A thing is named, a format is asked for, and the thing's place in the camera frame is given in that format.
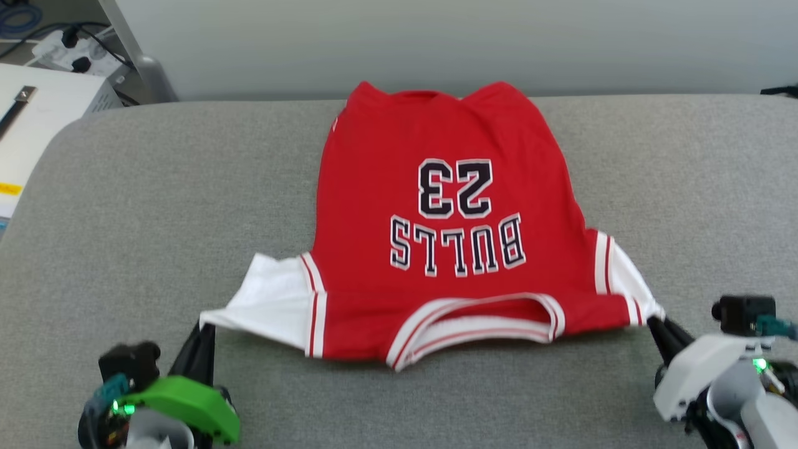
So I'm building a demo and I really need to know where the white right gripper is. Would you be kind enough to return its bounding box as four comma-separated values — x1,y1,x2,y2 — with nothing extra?
646,316,777,422

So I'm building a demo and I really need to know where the teal camera connector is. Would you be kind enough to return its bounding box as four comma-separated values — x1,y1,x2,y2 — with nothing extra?
756,315,798,341
84,374,132,415

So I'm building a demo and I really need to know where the blue cable coil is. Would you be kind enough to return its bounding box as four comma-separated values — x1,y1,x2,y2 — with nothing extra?
0,3,43,39

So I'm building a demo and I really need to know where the teal left camera connector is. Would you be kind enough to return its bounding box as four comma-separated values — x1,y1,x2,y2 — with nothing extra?
84,374,132,415

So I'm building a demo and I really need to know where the grey partition post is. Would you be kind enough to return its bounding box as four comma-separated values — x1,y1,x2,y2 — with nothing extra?
97,0,178,104

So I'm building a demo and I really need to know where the white box appliance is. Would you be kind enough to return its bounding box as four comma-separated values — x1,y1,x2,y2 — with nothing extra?
0,62,124,234

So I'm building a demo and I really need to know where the black strap with metal buckle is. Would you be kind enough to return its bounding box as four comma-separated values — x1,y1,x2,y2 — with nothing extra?
0,86,37,141

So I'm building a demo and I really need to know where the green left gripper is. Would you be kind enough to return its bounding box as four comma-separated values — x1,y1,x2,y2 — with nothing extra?
115,322,241,446

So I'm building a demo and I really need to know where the teal right camera connector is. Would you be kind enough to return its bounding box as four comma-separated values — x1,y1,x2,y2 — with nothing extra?
756,315,798,341

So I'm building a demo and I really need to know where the red and white basketball jersey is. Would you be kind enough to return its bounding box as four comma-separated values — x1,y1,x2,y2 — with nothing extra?
199,81,666,373

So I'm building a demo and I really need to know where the white power strip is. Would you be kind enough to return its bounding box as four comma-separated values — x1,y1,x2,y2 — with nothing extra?
31,28,122,79

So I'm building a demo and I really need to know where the black power cable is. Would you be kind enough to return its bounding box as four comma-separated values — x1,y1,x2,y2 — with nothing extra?
0,22,135,69

